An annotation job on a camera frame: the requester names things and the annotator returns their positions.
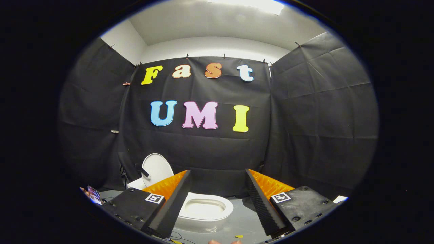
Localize black tripod stand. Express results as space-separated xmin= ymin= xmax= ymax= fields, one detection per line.
xmin=119 ymin=165 xmax=130 ymax=187

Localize white toilet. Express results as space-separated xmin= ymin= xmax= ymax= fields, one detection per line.
xmin=127 ymin=177 xmax=234 ymax=233

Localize white toilet lid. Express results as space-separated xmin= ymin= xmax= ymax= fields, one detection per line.
xmin=135 ymin=153 xmax=174 ymax=188

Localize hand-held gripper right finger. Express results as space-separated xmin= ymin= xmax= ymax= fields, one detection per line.
xmin=245 ymin=169 xmax=339 ymax=238

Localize thin black cable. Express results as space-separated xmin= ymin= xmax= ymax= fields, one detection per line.
xmin=169 ymin=232 xmax=191 ymax=244

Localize black backdrop cloth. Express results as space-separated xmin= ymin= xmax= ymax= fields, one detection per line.
xmin=58 ymin=32 xmax=379 ymax=199

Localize smartphone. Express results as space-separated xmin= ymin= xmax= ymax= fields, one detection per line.
xmin=87 ymin=185 xmax=102 ymax=205

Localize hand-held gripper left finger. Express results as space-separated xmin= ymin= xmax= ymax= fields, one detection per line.
xmin=102 ymin=170 xmax=193 ymax=239

